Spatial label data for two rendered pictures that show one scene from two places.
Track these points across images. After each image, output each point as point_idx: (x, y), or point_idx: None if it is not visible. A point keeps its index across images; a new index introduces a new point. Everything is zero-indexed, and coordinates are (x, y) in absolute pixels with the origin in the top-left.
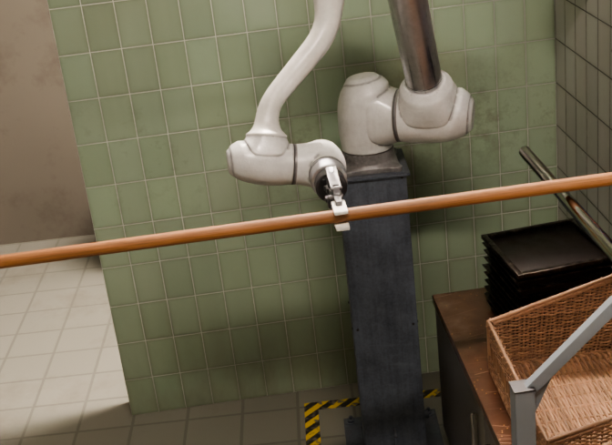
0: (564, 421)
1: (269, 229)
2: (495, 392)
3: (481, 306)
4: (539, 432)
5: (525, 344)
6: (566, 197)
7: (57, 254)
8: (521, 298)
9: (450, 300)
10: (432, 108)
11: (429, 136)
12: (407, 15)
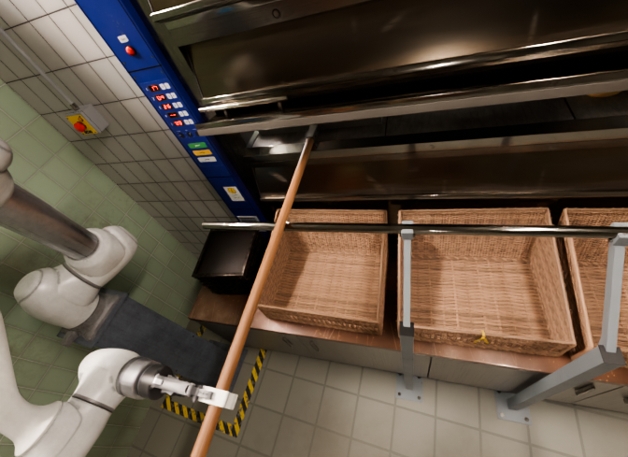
0: (328, 301)
1: None
2: (288, 322)
3: (214, 297)
4: (365, 322)
5: (270, 293)
6: (289, 225)
7: None
8: (249, 280)
9: (199, 310)
10: (110, 254)
11: (121, 267)
12: (35, 220)
